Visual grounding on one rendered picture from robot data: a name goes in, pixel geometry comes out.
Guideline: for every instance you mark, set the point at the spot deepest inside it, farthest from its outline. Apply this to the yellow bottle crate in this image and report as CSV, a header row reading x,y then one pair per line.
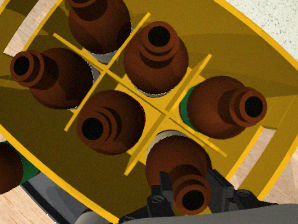
x,y
210,29

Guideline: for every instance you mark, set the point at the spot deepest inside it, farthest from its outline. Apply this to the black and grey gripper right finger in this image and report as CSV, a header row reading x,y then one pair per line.
x,y
224,198

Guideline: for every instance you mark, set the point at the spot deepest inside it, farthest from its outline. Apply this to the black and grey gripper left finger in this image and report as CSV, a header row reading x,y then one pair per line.
x,y
157,205

